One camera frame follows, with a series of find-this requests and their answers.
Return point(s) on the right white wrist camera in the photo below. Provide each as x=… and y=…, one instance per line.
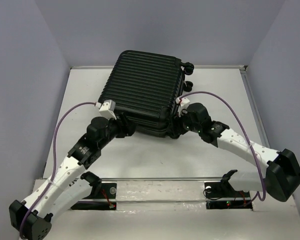
x=182, y=103

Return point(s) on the black hard-shell suitcase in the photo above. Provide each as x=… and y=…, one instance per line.
x=144, y=86

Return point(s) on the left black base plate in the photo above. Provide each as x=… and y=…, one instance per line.
x=103, y=200

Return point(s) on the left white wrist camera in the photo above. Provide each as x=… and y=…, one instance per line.
x=107, y=109

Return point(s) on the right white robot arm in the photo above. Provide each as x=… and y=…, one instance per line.
x=279, y=171

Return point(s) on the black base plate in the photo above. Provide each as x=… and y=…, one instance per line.
x=221, y=196
x=103, y=200

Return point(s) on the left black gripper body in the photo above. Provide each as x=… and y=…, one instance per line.
x=118, y=130

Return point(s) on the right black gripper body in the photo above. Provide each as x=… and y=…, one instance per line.
x=184, y=124

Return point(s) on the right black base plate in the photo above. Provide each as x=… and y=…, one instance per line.
x=221, y=196

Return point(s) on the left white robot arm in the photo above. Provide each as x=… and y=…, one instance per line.
x=33, y=215

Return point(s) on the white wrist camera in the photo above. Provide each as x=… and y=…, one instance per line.
x=107, y=109
x=182, y=103

